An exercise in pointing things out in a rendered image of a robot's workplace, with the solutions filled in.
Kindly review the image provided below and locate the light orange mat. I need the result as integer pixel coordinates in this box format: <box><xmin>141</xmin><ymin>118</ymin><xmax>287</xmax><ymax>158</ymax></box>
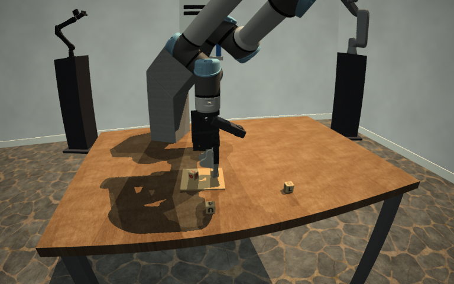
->
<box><xmin>180</xmin><ymin>168</ymin><xmax>225</xmax><ymax>191</ymax></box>

